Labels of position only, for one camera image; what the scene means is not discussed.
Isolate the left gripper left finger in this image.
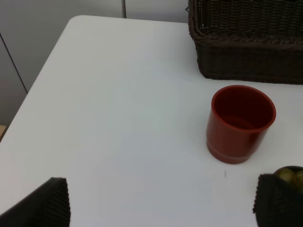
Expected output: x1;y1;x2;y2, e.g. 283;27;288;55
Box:
0;177;71;227

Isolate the red plastic cup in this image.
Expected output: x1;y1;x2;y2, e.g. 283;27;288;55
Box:
206;85;276;164

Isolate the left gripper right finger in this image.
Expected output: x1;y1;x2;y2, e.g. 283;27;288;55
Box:
253;174;303;227

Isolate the dark purple mangosteen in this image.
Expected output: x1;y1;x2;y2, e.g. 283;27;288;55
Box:
274;166;303;190

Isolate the dark brown wicker basket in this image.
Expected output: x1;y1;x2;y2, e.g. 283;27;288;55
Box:
187;0;303;85

